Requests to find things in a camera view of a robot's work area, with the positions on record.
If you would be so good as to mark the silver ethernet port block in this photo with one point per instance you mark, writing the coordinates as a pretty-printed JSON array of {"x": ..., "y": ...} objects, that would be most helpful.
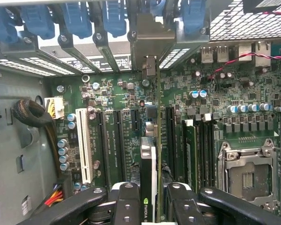
[{"x": 262, "y": 54}]

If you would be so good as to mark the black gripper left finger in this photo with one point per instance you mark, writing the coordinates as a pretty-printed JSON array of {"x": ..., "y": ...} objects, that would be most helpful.
[{"x": 127, "y": 206}]

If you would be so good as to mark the white power connector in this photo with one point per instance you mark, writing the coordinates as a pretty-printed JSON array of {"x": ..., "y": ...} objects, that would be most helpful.
[{"x": 54, "y": 107}]

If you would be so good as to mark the silver USB port block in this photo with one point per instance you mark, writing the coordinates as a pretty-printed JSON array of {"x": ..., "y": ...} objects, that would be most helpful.
[
  {"x": 223, "y": 54},
  {"x": 207, "y": 55}
]

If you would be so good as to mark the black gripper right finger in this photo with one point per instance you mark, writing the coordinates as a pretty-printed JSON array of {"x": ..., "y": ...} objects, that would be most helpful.
[{"x": 185, "y": 206}]

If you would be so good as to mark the long black expansion slot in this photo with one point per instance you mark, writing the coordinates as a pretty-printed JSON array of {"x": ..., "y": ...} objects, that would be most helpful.
[
  {"x": 120, "y": 145},
  {"x": 104, "y": 145},
  {"x": 170, "y": 140}
]

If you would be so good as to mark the metal slot cover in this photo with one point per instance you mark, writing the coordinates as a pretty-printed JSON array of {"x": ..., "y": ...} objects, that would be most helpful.
[
  {"x": 106, "y": 51},
  {"x": 79, "y": 54}
]

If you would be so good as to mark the metal CPU socket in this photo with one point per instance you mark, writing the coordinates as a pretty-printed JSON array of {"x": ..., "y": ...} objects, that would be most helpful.
[{"x": 248, "y": 173}]

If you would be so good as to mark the white PCI expansion slot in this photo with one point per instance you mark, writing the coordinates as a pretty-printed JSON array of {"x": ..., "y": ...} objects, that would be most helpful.
[{"x": 84, "y": 145}]

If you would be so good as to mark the green motherboard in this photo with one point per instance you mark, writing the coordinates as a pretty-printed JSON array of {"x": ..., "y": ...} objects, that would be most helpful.
[{"x": 224, "y": 105}]

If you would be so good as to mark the short black expansion slot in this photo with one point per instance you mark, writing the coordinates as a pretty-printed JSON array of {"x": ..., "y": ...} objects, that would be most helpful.
[{"x": 135, "y": 119}]

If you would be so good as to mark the black RAM slot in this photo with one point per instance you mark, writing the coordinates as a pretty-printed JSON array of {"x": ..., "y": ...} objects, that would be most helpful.
[{"x": 206, "y": 152}]

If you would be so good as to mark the blue slot retention clip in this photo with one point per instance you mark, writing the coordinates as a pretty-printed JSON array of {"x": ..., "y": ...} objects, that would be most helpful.
[
  {"x": 77, "y": 20},
  {"x": 38, "y": 21},
  {"x": 114, "y": 18},
  {"x": 193, "y": 16}
]

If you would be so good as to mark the green RAM stick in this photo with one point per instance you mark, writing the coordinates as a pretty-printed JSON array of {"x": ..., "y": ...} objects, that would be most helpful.
[{"x": 190, "y": 152}]

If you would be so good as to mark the grey metal PC case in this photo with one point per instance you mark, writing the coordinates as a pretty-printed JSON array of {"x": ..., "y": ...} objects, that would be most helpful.
[{"x": 11, "y": 145}]

